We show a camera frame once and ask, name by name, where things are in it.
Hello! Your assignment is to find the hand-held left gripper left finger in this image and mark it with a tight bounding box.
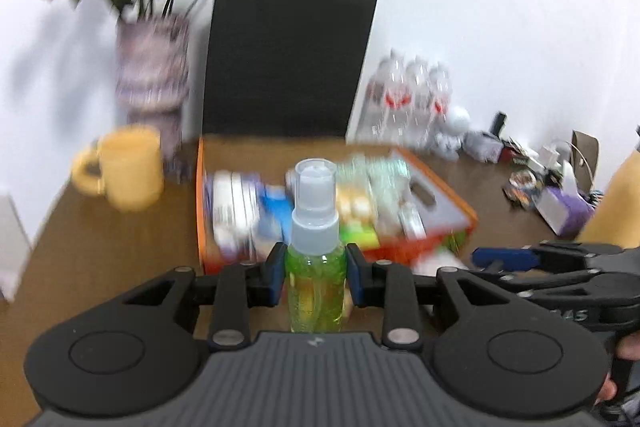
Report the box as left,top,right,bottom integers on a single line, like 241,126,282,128
120,241,289,352

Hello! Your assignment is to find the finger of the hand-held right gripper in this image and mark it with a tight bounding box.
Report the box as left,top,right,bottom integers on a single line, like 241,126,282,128
467,269,617,308
471,243,626,274

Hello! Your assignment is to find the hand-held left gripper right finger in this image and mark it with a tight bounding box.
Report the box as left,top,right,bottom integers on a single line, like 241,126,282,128
346,243,521,352

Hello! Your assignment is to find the green spray bottle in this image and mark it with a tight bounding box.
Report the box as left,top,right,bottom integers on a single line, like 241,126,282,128
285,158,348,334

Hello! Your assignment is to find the blue green plastic packet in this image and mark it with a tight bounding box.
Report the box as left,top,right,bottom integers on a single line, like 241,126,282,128
257,187,296,243

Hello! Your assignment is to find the red orange cardboard box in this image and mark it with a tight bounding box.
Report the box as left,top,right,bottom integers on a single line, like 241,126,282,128
196,136,478,275

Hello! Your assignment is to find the yellow white plush toy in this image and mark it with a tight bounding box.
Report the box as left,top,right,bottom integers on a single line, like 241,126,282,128
334,187,376,228

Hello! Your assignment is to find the blue white toothpaste tube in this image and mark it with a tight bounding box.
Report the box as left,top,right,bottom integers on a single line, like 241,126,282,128
205,172,236,253

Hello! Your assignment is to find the iridescent organza bag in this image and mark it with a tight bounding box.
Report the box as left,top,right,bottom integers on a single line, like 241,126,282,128
337,156,418,238

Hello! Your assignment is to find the person's right hand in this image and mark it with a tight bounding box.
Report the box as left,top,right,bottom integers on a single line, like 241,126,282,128
597,332,640,408

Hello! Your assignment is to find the white fluffy item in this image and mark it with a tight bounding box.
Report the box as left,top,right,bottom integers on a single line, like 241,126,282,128
412,252,468,275

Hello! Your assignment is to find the brown snack packet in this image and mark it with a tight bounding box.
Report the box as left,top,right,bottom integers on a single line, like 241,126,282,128
502,171,543,210

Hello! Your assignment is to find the purple tissue box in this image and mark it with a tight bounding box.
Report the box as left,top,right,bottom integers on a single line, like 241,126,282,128
535,159,596,238

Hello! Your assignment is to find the tan smooth object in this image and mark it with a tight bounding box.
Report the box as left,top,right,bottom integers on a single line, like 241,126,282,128
574,151,640,244

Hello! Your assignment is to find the dark flat box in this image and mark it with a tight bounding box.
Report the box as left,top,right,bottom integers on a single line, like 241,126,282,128
500,139,533,165

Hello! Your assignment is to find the white charger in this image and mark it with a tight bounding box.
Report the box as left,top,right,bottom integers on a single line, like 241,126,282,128
537,144,571,170

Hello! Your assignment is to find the brown paper bag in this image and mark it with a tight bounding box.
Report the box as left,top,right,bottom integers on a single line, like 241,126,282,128
570,130,601,195

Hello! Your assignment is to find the white robot speaker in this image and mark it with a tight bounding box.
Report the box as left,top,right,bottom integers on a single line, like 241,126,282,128
434,106,473,160

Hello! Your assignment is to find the clear water bottle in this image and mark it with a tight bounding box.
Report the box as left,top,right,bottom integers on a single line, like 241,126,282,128
395,57,433,148
422,63,453,142

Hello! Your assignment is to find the pack of water bottles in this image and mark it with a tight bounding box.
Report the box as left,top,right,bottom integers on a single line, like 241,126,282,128
357,52,408,145

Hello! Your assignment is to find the yellow mug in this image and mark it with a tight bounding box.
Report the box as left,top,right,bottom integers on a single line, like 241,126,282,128
71,127,166,212

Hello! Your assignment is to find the black paper bag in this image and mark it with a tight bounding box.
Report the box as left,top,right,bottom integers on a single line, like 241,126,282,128
201,0,379,138

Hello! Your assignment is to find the purple textured vase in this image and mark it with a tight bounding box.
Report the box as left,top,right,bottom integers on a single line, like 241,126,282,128
115,14,191,158

